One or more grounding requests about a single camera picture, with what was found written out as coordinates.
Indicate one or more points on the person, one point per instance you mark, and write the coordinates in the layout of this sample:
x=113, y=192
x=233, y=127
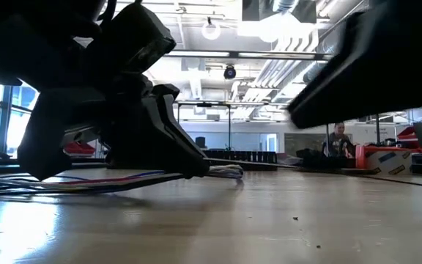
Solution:
x=339, y=143

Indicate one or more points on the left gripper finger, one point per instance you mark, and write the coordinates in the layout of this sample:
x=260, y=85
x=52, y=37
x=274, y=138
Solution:
x=152, y=146

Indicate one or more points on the white box with labels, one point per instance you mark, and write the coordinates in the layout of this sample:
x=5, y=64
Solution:
x=387, y=163

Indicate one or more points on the window frame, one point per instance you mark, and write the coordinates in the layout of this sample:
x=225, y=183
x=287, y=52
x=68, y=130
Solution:
x=4, y=117

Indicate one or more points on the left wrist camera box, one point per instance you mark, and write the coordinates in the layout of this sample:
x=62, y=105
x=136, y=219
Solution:
x=137, y=36

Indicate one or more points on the red plastic object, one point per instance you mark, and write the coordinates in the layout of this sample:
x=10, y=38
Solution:
x=79, y=148

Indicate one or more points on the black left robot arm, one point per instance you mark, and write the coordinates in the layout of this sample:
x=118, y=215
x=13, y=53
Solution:
x=31, y=36

